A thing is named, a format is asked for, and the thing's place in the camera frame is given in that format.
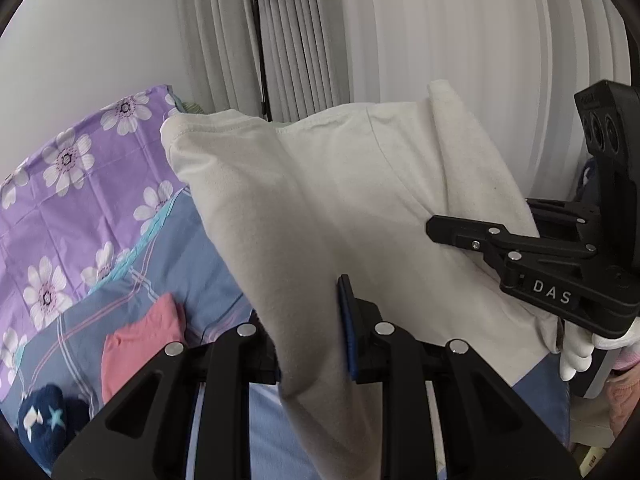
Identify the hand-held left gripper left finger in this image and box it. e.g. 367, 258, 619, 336
52, 322, 281, 480

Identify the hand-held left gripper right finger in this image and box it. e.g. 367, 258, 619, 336
336, 274, 583, 480

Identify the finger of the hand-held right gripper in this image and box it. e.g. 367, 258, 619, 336
426, 215, 597, 272
525, 198, 601, 228

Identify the cream shirt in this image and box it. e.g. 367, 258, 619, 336
160, 79, 571, 480

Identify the person's right hand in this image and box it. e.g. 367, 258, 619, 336
557, 317, 640, 382

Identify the pink folded garment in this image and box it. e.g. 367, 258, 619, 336
101, 294, 187, 406

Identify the blue striped bedsheet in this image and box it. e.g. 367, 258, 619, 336
0, 187, 571, 480

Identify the pink fuzzy clothing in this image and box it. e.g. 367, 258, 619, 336
602, 350, 640, 441

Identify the navy star-print garment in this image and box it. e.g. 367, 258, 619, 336
17, 382, 93, 478

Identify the pale pleated curtain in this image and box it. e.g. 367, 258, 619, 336
175, 0, 636, 201

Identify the purple floral quilt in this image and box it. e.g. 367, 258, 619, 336
0, 85, 193, 401

